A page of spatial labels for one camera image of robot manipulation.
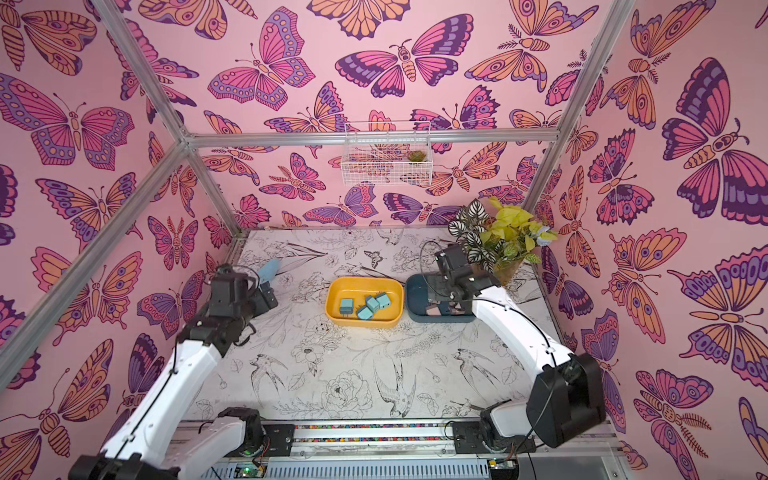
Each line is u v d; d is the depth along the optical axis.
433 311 0.95
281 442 0.73
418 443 0.73
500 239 0.84
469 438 0.73
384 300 0.97
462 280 0.58
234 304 0.59
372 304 0.95
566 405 0.40
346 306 0.97
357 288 1.03
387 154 0.96
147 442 0.40
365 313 0.95
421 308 0.97
